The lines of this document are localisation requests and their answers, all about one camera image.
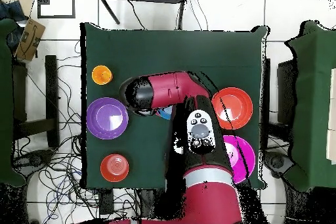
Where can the blue bowl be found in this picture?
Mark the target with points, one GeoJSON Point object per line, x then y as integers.
{"type": "Point", "coordinates": [166, 113]}

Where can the purple bowl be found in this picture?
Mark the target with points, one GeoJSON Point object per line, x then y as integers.
{"type": "Point", "coordinates": [105, 119]}

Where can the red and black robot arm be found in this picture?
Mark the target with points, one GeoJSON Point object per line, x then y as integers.
{"type": "Point", "coordinates": [168, 90]}

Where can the dark green tablecloth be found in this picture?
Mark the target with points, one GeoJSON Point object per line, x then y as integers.
{"type": "Point", "coordinates": [170, 50]}

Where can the large orange bowl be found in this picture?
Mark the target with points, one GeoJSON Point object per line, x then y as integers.
{"type": "Point", "coordinates": [236, 108]}

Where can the yellow cup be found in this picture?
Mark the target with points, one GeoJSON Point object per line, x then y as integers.
{"type": "Point", "coordinates": [101, 75]}

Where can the small orange bowl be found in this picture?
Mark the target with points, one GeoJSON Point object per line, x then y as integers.
{"type": "Point", "coordinates": [114, 168]}

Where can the pink bowl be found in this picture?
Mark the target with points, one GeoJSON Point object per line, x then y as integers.
{"type": "Point", "coordinates": [245, 155]}

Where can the green cloth side table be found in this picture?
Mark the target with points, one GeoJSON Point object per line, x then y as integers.
{"type": "Point", "coordinates": [5, 103]}
{"type": "Point", "coordinates": [312, 103]}

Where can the cardboard box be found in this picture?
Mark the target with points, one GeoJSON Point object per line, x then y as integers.
{"type": "Point", "coordinates": [30, 40]}

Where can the white paper sheet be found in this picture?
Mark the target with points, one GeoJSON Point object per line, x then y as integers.
{"type": "Point", "coordinates": [332, 116]}

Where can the blue cloth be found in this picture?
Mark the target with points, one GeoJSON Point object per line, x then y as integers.
{"type": "Point", "coordinates": [11, 11]}

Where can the black bench frame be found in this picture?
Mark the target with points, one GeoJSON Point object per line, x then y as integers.
{"type": "Point", "coordinates": [51, 90]}

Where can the grey pedestal foot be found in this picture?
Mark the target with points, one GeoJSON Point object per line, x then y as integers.
{"type": "Point", "coordinates": [278, 161]}

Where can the black pedestal foot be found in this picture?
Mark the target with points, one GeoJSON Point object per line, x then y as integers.
{"type": "Point", "coordinates": [34, 159]}

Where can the black square frame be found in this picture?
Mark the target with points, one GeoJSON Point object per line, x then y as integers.
{"type": "Point", "coordinates": [56, 17]}

